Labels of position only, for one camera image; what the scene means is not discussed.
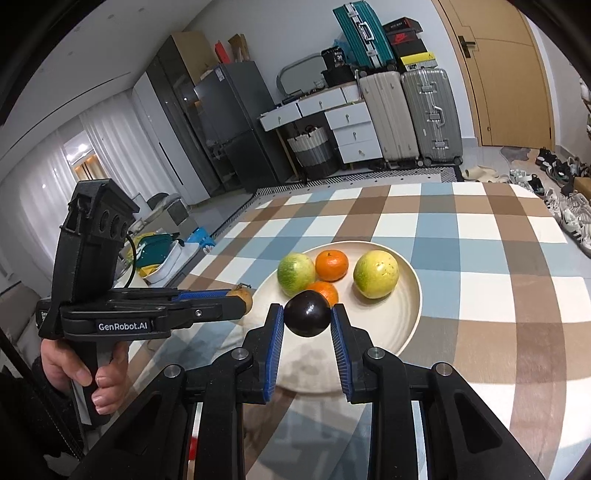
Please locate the grey refrigerator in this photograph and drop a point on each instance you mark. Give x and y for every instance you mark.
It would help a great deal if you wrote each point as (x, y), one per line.
(231, 115)

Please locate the dark purple plum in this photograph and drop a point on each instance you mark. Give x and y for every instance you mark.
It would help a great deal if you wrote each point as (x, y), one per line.
(307, 314)

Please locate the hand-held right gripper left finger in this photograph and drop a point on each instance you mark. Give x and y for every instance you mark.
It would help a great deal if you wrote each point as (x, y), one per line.
(274, 350)

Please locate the black storage box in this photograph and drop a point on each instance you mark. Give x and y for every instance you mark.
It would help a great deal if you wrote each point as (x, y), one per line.
(339, 77)

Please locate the small brown fruit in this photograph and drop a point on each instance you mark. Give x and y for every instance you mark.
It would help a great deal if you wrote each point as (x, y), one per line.
(248, 302)

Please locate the small brown cardboard box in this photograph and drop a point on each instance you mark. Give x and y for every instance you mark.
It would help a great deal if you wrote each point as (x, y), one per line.
(240, 48)

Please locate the person's left hand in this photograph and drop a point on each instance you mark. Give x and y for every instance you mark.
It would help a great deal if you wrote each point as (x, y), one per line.
(108, 387)

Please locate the grey white wicker basket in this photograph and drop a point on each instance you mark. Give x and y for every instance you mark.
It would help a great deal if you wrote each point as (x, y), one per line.
(311, 152)

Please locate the checkered tablecloth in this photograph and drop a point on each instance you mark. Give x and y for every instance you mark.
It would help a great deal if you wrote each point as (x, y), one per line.
(485, 277)

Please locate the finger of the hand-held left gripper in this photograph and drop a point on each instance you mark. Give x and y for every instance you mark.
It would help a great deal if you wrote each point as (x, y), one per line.
(217, 313)
(203, 295)

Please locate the red shoe box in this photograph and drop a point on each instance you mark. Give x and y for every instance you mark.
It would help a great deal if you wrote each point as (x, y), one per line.
(401, 37)

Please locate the patterned floor rug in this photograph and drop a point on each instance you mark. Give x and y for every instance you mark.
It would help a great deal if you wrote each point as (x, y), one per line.
(369, 177)

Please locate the scattered floor shoes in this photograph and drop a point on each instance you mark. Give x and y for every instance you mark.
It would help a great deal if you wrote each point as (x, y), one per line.
(563, 198)

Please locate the yellow-green round fruit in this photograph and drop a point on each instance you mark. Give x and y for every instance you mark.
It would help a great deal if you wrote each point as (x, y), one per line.
(376, 274)

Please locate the beige suitcase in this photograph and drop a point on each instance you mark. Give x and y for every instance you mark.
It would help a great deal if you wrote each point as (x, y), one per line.
(388, 120)

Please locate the green round fruit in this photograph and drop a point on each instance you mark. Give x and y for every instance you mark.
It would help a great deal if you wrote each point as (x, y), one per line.
(295, 274)

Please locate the teal suitcase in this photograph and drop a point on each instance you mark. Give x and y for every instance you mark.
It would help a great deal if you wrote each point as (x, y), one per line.
(362, 37)

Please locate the white basin with green items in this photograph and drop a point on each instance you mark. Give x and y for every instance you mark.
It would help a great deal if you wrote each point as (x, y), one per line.
(161, 258)

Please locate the yellow black shoe box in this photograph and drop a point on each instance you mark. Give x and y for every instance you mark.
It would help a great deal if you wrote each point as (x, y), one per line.
(418, 61)

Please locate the dark glass cabinet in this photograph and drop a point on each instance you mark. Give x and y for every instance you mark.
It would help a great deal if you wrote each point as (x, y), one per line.
(178, 101)

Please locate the large flat cardboard box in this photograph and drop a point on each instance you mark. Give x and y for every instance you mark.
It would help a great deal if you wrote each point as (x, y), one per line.
(196, 50)

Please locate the orange mandarin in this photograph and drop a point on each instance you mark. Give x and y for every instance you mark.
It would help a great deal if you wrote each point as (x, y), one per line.
(325, 291)
(331, 265)

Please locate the white drawer dresser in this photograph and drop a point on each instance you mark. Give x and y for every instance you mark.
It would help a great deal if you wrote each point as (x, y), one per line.
(351, 134)

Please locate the oval mirror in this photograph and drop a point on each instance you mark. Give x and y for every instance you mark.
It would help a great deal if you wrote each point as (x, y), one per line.
(300, 74)

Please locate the red paper bag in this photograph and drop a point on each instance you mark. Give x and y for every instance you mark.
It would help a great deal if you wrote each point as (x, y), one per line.
(222, 53)

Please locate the cream round plate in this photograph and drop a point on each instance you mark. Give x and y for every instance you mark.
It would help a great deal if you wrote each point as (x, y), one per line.
(392, 323)

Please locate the black printed bag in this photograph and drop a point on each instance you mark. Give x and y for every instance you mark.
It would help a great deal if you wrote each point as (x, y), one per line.
(336, 59)

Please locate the person's left forearm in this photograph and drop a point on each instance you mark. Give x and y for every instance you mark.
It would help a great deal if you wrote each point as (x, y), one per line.
(27, 415)

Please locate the white curtain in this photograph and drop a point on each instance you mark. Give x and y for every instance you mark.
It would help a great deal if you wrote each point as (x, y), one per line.
(37, 184)

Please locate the silver suitcase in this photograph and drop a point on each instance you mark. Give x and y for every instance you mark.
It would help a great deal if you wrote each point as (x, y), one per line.
(431, 115)

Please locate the wooden door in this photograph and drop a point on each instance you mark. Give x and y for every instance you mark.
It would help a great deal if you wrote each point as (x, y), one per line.
(503, 69)

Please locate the plain black shoe box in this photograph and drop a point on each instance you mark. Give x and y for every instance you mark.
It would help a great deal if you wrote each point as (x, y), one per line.
(411, 48)

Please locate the small grey rug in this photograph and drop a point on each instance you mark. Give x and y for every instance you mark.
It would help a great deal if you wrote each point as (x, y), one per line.
(519, 153)

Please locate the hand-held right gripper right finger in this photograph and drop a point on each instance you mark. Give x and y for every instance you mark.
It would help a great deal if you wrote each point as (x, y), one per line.
(341, 350)

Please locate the blue plastic bag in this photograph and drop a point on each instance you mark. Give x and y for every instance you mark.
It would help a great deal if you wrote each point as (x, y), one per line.
(202, 239)

